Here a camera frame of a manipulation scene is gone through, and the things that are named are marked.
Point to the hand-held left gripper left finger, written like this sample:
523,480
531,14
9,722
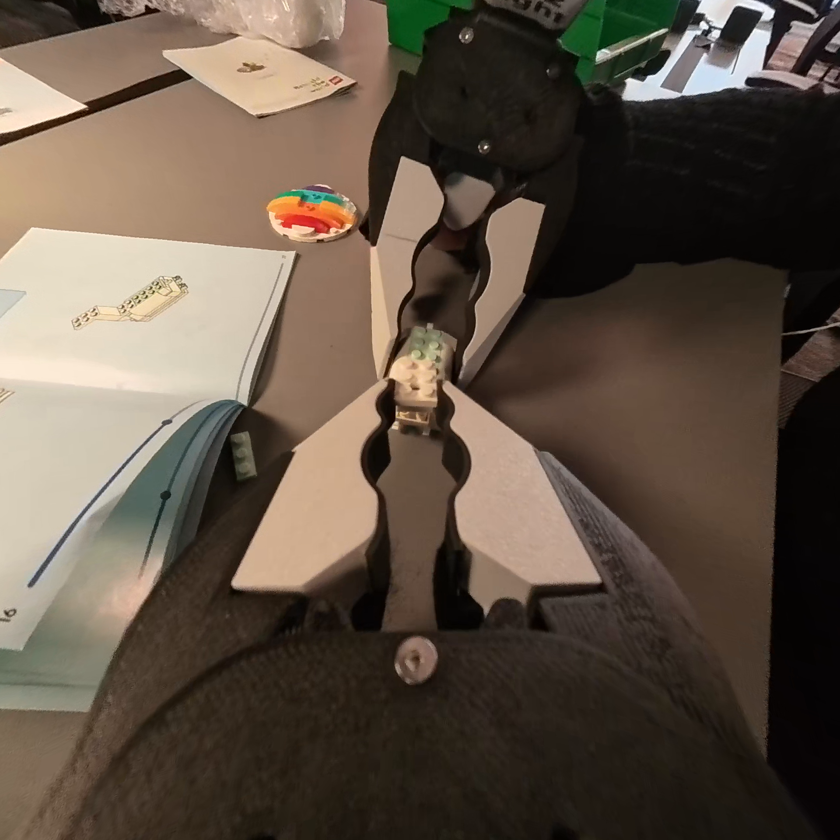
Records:
315,518

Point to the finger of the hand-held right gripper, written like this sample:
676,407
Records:
394,262
512,262

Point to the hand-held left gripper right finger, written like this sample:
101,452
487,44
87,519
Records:
518,518

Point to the white and mint lego build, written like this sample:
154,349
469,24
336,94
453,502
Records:
420,374

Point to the person's right forearm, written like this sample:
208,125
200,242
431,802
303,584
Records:
709,184

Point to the mint green lego brick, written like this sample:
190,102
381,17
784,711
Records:
243,457

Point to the rainbow lego piece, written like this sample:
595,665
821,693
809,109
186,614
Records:
312,213

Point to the closed lego instruction booklet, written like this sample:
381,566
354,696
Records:
262,72

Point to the open lego instruction booklet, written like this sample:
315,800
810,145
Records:
131,367

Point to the green plastic bin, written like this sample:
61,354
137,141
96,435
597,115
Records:
623,33

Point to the clear plastic bag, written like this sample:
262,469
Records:
289,19

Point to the person's dark clothing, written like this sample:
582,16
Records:
814,525

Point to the dark office chair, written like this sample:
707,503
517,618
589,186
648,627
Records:
800,39

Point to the white instruction booklet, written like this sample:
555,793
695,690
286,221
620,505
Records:
29,98

